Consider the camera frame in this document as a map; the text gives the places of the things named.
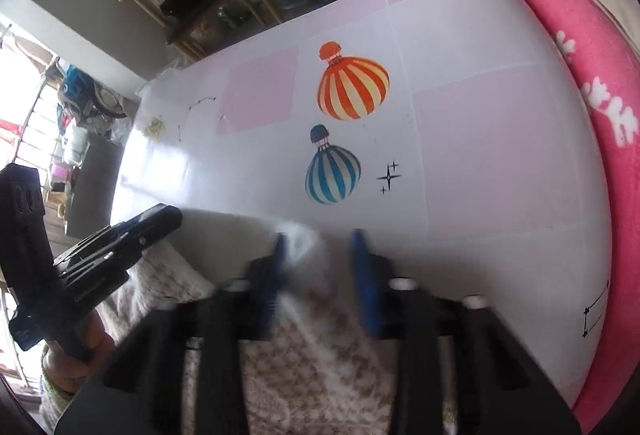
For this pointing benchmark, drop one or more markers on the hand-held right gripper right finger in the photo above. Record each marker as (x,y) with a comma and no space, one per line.
(365,285)

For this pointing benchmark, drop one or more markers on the black cabinet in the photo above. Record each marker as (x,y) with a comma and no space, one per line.
(95,185)

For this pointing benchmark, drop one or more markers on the beige houndstooth coat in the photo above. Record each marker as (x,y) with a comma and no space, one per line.
(305,375)

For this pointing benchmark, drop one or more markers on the person's left hand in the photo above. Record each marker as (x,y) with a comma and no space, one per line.
(70,372)

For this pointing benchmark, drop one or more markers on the blue wheelchair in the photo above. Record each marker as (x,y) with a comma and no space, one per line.
(95,97)

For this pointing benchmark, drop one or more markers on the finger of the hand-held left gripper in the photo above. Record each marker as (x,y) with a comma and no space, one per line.
(150,225)

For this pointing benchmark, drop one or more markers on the metal window railing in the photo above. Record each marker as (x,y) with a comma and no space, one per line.
(25,135)

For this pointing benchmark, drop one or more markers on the white plastic jug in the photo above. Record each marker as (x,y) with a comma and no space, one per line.
(76,146)

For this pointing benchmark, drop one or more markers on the pink floral blanket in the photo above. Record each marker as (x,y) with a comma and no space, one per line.
(600,80)

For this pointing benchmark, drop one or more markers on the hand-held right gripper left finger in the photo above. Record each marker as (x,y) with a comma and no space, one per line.
(272,282)

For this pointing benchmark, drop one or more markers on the person's left forearm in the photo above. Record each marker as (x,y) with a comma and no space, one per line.
(52,407)

